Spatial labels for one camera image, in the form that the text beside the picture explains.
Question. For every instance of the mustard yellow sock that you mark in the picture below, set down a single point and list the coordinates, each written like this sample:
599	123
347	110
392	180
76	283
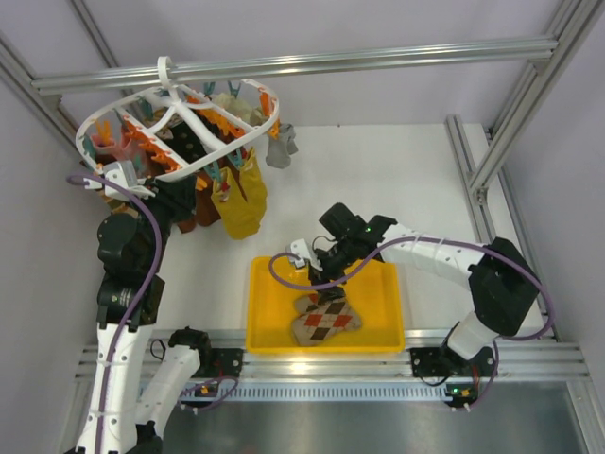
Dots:
228	199

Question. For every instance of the white round sock hanger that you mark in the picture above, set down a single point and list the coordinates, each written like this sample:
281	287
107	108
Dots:
146	116

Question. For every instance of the aluminium right frame post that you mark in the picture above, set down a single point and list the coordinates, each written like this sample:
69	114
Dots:
568	26

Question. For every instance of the grey sock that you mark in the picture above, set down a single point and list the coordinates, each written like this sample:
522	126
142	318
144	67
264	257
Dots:
281	148

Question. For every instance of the cream hanging sock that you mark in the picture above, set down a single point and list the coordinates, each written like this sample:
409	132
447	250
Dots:
240	108

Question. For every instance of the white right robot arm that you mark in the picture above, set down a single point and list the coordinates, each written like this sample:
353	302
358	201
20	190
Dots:
501	283

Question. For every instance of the yellow plastic bin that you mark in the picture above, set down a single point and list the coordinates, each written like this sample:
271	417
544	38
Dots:
364	317

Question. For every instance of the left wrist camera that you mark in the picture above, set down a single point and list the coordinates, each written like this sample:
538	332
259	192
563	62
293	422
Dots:
121	173

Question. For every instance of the brown hanging sock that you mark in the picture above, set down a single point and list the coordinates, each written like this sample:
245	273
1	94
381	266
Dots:
206	213

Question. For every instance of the pink hanging sock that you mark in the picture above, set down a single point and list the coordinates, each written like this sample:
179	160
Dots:
125	149

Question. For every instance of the mustard sock with reindeer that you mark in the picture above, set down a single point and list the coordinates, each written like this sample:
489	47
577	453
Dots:
252	203

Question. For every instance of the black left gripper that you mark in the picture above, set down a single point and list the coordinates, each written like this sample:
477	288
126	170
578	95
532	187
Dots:
179	196

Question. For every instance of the aluminium top crossbar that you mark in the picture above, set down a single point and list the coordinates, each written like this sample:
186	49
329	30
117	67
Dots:
293	61

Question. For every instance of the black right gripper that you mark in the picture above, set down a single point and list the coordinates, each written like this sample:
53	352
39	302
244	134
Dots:
318	276

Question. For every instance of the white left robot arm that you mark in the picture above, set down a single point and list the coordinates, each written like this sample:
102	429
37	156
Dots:
123	417

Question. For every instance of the teal clothes peg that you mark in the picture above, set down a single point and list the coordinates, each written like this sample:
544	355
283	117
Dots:
213	170

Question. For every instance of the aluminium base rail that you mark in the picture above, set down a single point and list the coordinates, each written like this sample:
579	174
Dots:
543	360

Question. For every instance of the black striped hanging sock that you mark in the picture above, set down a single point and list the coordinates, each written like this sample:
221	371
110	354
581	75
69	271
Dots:
185	143

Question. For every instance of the argyle beige sock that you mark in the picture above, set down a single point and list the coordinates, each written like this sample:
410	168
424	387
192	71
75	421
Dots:
320	317

